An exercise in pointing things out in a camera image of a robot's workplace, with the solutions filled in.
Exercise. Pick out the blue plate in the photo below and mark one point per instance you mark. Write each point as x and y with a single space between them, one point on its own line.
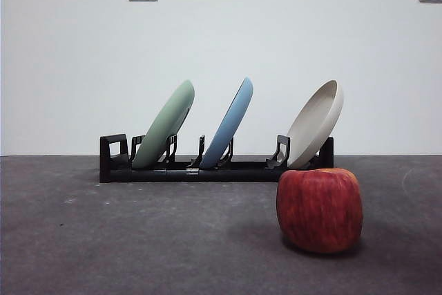
228 125

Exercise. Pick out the green plate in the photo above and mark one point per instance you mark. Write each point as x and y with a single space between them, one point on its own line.
162 125

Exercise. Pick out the beige plate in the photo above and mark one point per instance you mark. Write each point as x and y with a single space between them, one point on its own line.
314 125

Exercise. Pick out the black plate rack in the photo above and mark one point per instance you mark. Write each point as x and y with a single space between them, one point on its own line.
241 173

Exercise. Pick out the red apple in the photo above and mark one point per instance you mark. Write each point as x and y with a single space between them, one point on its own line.
319 210

